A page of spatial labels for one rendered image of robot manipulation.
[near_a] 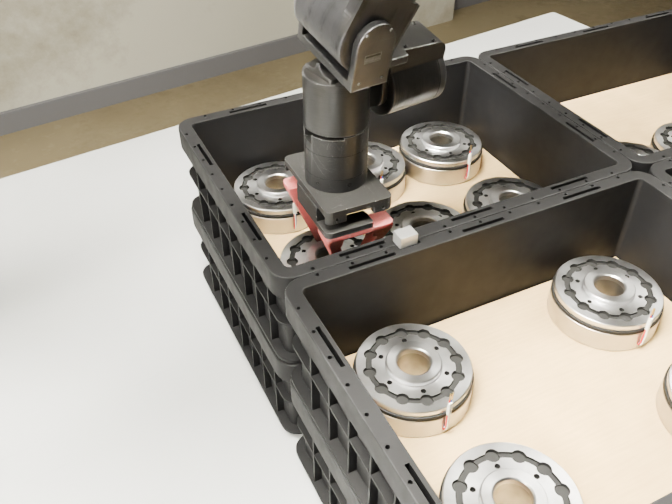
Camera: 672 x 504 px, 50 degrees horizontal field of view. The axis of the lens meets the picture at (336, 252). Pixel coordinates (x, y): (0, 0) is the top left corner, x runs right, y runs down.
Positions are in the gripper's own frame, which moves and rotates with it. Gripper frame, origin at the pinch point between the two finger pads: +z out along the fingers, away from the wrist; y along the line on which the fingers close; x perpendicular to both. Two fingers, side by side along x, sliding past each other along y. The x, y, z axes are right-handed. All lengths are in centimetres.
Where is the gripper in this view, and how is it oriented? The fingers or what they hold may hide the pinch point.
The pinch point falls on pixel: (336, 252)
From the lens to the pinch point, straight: 71.5
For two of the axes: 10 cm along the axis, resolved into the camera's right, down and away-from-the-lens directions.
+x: -9.1, 2.7, -3.2
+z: 0.0, 7.7, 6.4
